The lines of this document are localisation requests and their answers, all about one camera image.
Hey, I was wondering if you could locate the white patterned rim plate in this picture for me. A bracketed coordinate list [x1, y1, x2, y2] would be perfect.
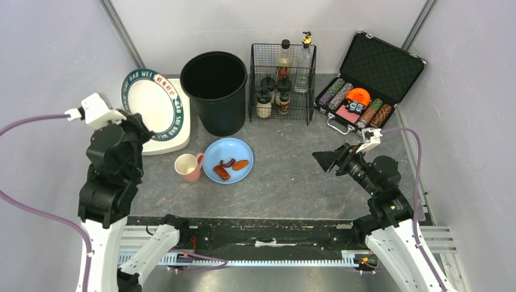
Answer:
[120, 68, 177, 137]

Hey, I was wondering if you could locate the small dark spice jar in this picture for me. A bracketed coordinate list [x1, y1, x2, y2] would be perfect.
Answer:
[279, 92, 290, 115]

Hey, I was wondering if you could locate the spice jar black lid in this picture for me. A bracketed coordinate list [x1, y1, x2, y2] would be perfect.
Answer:
[259, 75, 276, 93]
[256, 89, 272, 118]
[276, 75, 292, 94]

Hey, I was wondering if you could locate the clear bottle gold pump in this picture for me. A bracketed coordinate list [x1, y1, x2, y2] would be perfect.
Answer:
[294, 32, 312, 94]

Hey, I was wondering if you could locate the sauce bottle red label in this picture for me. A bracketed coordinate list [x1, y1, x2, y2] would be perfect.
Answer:
[276, 39, 292, 80]

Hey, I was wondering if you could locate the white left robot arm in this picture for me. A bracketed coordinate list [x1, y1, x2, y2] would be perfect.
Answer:
[77, 110, 189, 291]

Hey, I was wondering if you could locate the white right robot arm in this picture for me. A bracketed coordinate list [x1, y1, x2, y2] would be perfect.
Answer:
[312, 143, 455, 291]

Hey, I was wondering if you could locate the pink card deck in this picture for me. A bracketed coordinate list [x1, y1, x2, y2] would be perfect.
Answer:
[335, 105, 361, 124]

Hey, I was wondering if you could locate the white rectangular basin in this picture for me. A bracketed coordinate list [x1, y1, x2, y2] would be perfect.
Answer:
[143, 78, 192, 156]

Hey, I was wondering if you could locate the blue dice box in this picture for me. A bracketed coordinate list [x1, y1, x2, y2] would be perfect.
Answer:
[348, 101, 365, 114]

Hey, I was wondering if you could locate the brown poker chip roll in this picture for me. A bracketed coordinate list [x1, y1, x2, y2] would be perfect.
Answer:
[369, 104, 392, 128]

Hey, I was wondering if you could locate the green brown chip roll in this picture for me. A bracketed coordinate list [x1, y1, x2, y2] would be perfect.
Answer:
[356, 99, 383, 129]

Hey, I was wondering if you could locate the pink poker chip roll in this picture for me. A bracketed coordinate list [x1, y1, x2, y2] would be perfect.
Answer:
[327, 83, 354, 111]

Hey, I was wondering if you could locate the orange round toy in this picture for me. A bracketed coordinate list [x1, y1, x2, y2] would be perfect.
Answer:
[346, 88, 371, 106]

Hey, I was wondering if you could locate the green poker chip roll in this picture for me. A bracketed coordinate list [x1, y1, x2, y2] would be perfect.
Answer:
[317, 78, 346, 106]

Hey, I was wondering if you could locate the black poker chip case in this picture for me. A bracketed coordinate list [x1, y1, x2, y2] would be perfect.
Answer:
[313, 30, 427, 134]

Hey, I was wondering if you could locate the orange nugget toy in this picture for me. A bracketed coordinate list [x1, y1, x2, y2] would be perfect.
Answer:
[232, 160, 249, 171]

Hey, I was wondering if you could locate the red-brown meat roll toy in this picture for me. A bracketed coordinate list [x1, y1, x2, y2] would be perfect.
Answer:
[213, 165, 231, 181]

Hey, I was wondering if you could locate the black trash bin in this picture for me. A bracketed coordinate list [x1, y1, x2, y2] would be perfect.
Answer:
[180, 51, 248, 137]

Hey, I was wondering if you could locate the brown octopus tentacle toy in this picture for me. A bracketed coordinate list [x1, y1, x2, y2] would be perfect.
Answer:
[220, 158, 236, 168]

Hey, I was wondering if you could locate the blue plate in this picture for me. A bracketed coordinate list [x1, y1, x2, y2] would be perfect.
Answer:
[203, 137, 254, 184]

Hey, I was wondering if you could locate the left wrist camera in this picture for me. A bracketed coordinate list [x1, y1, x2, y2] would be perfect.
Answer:
[64, 93, 127, 130]

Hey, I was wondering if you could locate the pink handled cream mug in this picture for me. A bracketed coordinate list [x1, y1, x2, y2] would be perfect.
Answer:
[174, 153, 204, 183]

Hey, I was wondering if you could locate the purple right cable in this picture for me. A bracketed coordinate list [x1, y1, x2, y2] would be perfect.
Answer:
[380, 127, 448, 292]

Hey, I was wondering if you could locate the purple cable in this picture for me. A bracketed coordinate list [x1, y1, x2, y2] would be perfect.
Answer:
[380, 127, 448, 292]
[0, 114, 94, 292]

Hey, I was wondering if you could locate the black wire basket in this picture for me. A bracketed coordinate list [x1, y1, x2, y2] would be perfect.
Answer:
[248, 43, 317, 125]

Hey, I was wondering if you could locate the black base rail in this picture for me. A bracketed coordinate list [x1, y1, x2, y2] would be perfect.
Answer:
[128, 216, 392, 263]

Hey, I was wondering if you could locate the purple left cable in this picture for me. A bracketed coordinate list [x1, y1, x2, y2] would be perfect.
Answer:
[0, 114, 94, 292]

